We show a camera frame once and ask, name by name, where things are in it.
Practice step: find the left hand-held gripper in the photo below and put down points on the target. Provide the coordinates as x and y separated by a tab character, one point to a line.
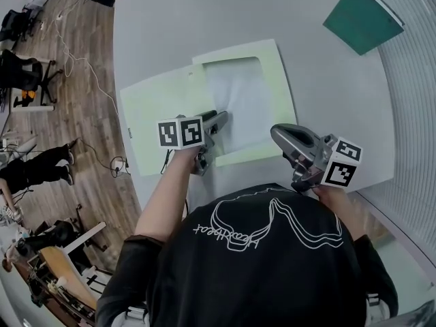
180	131

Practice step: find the green hardcover book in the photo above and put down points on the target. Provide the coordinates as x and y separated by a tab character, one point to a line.
362	22

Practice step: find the person's black printed t-shirt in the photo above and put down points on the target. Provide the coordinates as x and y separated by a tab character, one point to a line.
245	271

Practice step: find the white desk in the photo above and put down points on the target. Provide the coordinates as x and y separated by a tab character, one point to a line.
32	106
83	238

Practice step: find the black office chair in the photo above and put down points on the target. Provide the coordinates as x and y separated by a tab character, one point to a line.
17	22
24	73

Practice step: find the white A4 paper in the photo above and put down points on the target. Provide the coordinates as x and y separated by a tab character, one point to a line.
245	101

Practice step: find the pale green paper envelope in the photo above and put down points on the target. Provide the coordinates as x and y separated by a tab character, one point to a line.
160	114

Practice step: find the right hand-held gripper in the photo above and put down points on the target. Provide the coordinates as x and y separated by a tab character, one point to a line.
335	167

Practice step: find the person's right forearm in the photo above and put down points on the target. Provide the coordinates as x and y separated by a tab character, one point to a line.
340	210

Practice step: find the curved wooden board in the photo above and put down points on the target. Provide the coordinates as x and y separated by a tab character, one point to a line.
68	274

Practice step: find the person's left forearm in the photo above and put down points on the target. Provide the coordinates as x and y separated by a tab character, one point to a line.
163	189

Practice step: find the white power strip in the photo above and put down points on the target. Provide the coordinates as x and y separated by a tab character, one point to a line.
120	166

